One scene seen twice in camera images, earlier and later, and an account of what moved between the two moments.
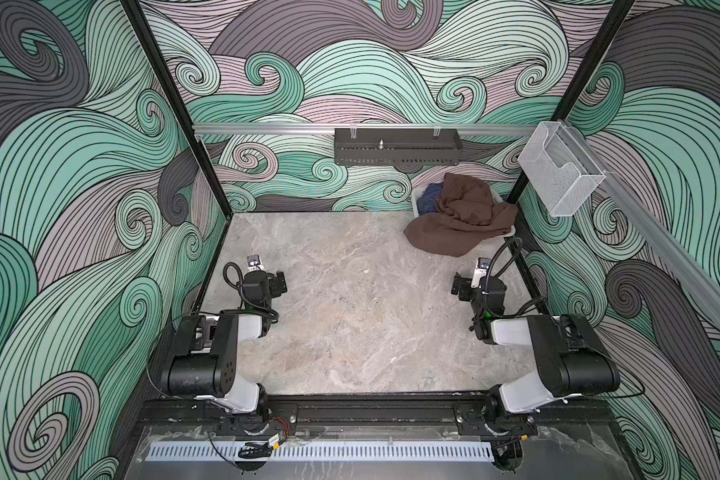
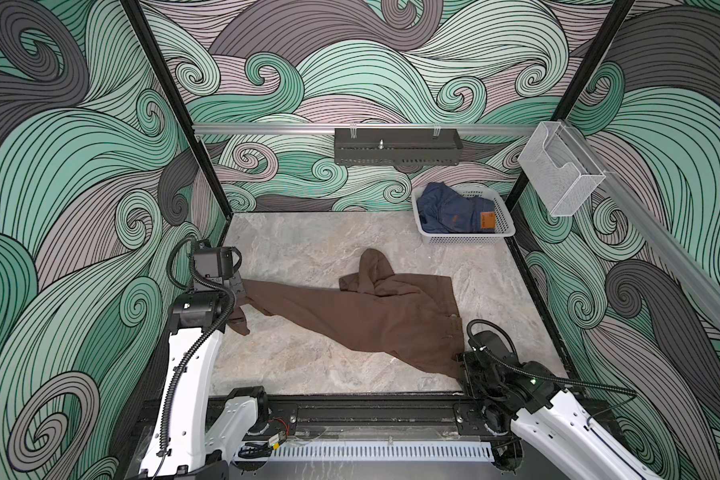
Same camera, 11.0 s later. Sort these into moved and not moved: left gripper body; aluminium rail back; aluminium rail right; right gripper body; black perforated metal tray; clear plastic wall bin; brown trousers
Moved: brown trousers; left gripper body; right gripper body
Not moved: black perforated metal tray; aluminium rail right; clear plastic wall bin; aluminium rail back
